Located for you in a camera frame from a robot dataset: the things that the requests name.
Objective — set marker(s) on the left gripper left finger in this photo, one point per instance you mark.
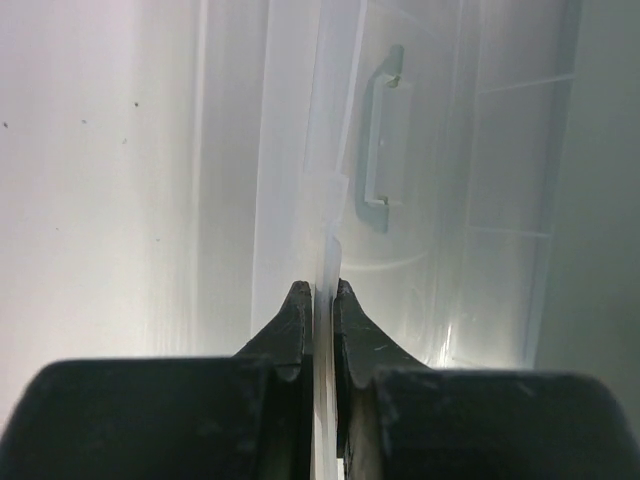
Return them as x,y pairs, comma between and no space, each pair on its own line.
247,416

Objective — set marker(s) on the green toolbox with clear lid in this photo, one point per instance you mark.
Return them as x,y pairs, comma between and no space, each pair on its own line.
409,148

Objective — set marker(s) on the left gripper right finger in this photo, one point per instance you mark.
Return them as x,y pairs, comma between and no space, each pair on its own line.
399,419

